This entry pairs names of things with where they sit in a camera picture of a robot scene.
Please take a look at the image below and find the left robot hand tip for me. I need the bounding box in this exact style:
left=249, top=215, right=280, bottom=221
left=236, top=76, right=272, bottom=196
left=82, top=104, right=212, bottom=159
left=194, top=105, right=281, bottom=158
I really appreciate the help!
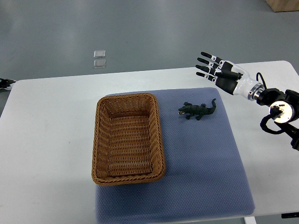
left=0, top=78, right=16, bottom=91

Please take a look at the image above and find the wooden box corner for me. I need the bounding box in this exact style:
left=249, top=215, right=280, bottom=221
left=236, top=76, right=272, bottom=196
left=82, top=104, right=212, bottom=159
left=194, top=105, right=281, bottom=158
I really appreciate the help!
left=266, top=0, right=299, bottom=12

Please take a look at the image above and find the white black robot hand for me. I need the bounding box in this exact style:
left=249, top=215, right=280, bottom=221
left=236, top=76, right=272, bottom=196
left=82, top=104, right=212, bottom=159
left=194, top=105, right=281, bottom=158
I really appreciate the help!
left=196, top=52, right=262, bottom=100

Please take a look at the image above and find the black table control panel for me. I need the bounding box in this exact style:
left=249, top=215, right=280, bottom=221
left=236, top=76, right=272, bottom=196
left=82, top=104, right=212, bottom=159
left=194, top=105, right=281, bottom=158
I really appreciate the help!
left=281, top=212, right=299, bottom=219

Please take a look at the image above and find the upper clear floor plate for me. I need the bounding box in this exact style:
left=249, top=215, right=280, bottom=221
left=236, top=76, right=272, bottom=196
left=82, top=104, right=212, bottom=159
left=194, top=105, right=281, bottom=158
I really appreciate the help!
left=93, top=50, right=106, bottom=58

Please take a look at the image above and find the clear floor plate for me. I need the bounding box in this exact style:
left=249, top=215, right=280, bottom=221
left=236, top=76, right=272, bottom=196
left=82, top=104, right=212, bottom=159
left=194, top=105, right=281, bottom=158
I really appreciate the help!
left=93, top=50, right=106, bottom=58
left=93, top=59, right=106, bottom=68

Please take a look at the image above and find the lower clear floor plate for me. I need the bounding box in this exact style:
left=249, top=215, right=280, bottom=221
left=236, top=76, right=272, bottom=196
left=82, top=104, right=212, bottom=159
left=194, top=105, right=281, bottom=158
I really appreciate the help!
left=93, top=59, right=106, bottom=68

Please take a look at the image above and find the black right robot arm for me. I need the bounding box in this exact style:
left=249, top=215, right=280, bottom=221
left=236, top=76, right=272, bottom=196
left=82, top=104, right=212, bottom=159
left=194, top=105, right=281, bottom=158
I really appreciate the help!
left=249, top=86, right=299, bottom=150

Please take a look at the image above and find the brown wicker basket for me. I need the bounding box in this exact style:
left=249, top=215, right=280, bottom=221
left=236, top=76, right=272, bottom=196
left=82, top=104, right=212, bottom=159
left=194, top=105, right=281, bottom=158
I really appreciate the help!
left=91, top=93, right=166, bottom=186

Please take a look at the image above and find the blue textured mat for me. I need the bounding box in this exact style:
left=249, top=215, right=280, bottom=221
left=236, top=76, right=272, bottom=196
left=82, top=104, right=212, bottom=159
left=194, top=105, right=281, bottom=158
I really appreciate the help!
left=95, top=87, right=255, bottom=224

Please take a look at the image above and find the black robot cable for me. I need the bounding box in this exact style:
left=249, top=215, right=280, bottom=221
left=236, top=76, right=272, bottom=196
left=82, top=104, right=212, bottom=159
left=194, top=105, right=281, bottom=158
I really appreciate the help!
left=256, top=72, right=268, bottom=90

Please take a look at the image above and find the dark green toy crocodile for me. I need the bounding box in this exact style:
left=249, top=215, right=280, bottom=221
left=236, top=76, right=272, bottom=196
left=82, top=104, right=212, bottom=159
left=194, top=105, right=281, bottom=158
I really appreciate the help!
left=178, top=98, right=216, bottom=120

